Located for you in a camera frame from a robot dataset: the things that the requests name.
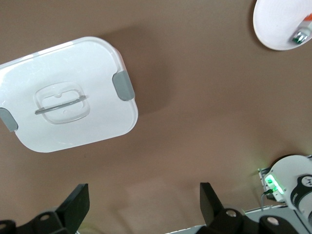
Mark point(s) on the grey table edge rail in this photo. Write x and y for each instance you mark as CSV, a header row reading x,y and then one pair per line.
x,y
263,209

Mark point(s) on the pink round plate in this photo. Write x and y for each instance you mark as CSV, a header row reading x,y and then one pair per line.
x,y
273,24

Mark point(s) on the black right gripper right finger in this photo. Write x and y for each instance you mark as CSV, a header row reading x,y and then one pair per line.
x,y
214,212

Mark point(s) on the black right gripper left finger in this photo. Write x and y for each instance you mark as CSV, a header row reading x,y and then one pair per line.
x,y
70,212

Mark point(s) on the white lidded storage box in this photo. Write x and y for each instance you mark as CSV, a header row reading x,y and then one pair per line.
x,y
73,63

